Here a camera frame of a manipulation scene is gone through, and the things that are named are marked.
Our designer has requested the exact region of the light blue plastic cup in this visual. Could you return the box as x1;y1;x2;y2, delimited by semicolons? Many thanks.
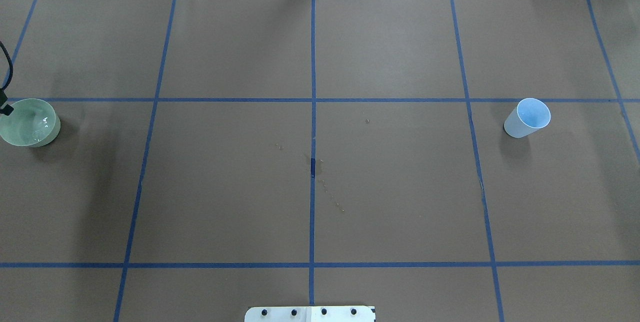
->
503;98;551;138

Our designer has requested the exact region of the pale green ceramic bowl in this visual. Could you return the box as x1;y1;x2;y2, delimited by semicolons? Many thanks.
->
0;98;62;148

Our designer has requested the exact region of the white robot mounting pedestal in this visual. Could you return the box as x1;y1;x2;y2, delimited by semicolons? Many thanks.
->
244;306;377;322

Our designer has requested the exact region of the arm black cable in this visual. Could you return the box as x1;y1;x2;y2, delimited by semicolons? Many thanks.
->
0;41;14;90

